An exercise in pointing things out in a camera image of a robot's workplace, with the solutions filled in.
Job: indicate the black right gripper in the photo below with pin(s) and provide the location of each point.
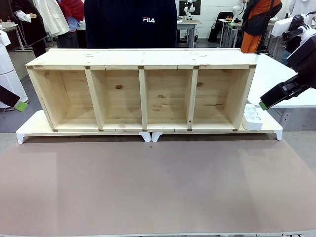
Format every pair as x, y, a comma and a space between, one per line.
306, 61

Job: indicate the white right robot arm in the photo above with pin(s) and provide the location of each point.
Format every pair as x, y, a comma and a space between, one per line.
309, 33

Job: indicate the white side table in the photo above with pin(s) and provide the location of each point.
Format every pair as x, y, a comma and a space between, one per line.
271, 79

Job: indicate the white rounded machine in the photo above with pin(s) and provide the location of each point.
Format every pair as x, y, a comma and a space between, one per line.
8, 71

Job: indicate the white wood-topped riser stand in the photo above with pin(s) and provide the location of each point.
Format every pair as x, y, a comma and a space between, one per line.
37, 123
269, 126

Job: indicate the white power strip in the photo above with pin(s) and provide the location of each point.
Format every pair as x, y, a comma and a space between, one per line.
253, 121

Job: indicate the person in orange clothes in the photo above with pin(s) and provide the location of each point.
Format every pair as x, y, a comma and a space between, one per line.
256, 22

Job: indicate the mannequin in black coat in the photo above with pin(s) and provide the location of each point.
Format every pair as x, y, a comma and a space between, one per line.
29, 24

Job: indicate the black office chair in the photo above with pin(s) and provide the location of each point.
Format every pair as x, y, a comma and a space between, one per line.
219, 24

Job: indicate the hanging white coat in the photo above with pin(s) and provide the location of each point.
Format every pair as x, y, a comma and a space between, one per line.
54, 17

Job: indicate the hanging red garment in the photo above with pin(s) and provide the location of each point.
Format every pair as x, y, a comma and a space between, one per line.
71, 12

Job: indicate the light wooden four-compartment shelf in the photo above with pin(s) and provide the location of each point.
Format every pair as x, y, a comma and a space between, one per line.
170, 59

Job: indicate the grey background desk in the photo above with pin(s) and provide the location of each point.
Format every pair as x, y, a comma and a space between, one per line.
188, 22

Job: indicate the person in navy FILA sweater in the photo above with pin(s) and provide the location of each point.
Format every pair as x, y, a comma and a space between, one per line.
123, 27

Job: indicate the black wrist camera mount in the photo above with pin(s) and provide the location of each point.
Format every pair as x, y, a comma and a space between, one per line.
296, 27

